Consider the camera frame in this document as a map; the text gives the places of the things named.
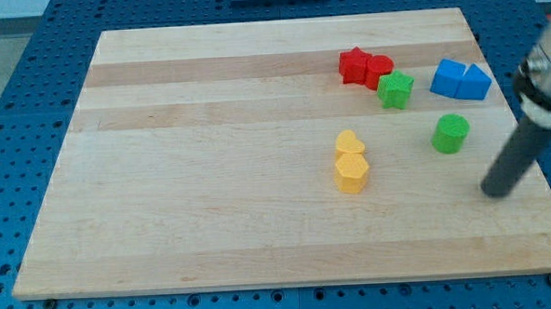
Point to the red cylinder block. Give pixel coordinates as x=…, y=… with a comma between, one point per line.
x=377, y=66

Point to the blue cube block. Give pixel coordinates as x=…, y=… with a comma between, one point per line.
x=447, y=78

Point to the red star block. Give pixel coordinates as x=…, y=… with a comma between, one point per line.
x=353, y=65

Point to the wooden board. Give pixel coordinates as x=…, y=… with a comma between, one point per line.
x=203, y=159

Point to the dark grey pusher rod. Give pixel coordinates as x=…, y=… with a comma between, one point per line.
x=526, y=142

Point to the green cylinder block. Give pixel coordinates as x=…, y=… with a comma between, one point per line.
x=450, y=133

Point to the yellow hexagon block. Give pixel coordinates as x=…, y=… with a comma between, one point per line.
x=351, y=173

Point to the yellow heart block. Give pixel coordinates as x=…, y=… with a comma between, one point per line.
x=348, y=143

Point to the green star block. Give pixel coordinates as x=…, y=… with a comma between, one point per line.
x=394, y=90

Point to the blue triangle block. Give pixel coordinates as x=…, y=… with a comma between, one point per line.
x=474, y=85

